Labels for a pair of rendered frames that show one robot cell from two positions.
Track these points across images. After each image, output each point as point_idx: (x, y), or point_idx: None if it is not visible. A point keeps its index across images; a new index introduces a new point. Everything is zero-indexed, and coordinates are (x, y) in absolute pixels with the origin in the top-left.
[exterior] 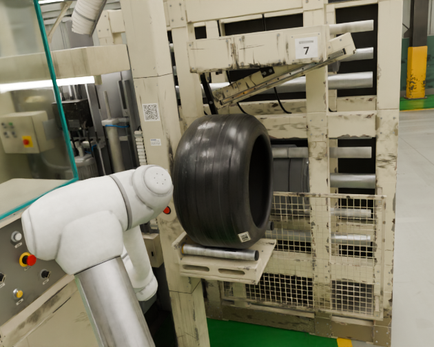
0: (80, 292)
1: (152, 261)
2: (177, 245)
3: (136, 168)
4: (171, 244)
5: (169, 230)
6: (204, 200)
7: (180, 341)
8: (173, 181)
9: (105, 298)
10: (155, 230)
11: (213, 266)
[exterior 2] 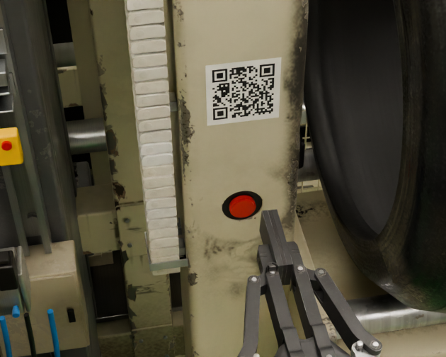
0: None
1: (69, 334)
2: (335, 332)
3: None
4: (238, 307)
5: (238, 268)
6: None
7: None
8: None
9: None
10: (54, 233)
11: None
